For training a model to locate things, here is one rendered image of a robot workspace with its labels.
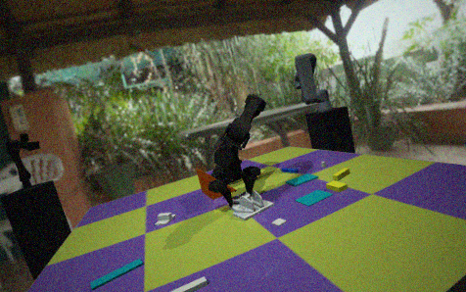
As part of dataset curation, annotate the teal flat bar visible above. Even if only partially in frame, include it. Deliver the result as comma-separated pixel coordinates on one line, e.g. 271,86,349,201
90,259,144,290

